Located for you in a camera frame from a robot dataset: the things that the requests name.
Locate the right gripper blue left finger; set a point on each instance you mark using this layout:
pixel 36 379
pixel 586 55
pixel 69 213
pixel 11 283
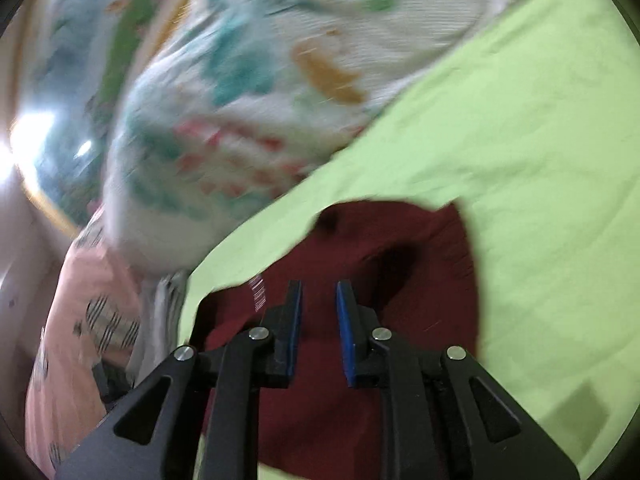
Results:
pixel 196 415

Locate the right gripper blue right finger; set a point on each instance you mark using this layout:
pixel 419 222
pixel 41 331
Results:
pixel 443 415

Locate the folded grey cloth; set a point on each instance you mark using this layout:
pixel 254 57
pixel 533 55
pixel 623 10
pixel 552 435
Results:
pixel 162 301

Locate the pink heart pattern pillow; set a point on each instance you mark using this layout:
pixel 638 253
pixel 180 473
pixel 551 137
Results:
pixel 94 319

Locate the light green bed sheet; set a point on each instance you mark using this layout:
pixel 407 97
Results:
pixel 532 129

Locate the floral white quilt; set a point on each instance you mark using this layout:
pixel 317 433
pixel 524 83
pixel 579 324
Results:
pixel 247 98

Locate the framed landscape painting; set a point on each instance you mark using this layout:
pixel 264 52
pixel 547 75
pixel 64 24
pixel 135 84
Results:
pixel 73 63

